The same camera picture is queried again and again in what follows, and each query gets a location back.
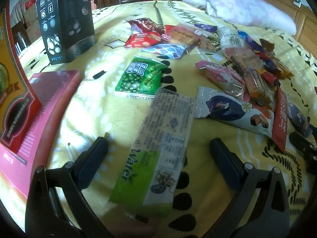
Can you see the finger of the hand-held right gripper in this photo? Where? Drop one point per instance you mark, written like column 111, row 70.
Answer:
column 304, row 148

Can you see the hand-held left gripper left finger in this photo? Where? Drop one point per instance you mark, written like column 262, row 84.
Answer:
column 92, row 153

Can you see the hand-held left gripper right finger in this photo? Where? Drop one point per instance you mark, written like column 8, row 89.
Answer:
column 223, row 156

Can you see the green and white wafer packet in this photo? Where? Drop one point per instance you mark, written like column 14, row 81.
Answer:
column 168, row 129

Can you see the green pea snack packet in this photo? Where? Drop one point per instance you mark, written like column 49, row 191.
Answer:
column 138, row 76

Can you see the pile of assorted snacks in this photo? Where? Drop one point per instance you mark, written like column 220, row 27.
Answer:
column 250, row 59

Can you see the narrow red snack packet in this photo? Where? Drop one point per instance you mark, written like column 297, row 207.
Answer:
column 281, row 121

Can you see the navy and white snack packet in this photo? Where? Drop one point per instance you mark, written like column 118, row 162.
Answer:
column 230, row 109

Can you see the yellow patterned bedsheet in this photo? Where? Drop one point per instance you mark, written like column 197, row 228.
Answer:
column 111, row 109

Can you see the flat pink box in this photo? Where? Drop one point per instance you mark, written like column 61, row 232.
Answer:
column 49, row 109

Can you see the pink snack packet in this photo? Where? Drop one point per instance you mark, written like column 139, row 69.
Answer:
column 223, row 76

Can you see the red and gold gift box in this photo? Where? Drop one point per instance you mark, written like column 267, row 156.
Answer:
column 14, row 91

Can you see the wooden headboard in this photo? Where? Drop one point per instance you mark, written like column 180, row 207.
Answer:
column 307, row 29

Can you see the blue patterned snack packet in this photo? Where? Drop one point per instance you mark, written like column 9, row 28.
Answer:
column 166, row 50

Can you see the orange transparent snack packet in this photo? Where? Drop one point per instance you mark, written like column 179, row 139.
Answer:
column 182, row 36

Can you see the purple candy wrapper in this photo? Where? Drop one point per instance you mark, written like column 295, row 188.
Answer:
column 205, row 27

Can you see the tall black product box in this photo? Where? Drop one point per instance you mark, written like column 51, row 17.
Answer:
column 66, row 17

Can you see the dark red snack packet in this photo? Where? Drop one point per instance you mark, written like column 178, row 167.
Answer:
column 146, row 24

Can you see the white floral quilt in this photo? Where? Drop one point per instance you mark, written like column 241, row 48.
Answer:
column 247, row 12

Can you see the white wall socket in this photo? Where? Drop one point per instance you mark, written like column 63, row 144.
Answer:
column 297, row 3

